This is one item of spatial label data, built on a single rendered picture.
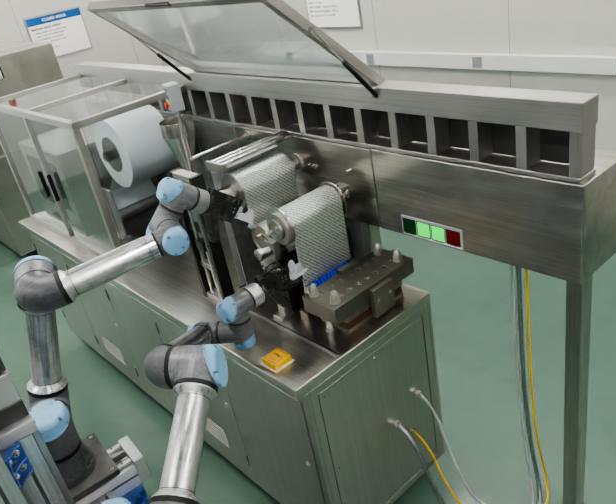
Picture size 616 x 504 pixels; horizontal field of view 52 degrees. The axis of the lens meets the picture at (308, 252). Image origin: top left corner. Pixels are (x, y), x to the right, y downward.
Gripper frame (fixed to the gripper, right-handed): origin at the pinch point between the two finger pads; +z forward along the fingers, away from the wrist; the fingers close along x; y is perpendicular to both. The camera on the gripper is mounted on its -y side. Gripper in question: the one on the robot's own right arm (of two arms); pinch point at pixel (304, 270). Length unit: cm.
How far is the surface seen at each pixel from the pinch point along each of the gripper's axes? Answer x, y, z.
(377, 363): -25.6, -31.8, 4.0
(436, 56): 140, 5, 258
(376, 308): -21.9, -14.0, 10.8
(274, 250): 7.1, 8.8, -5.6
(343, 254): -0.2, -2.7, 18.8
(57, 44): 555, 37, 148
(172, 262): 88, -19, -7
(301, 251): -0.3, 7.6, 0.2
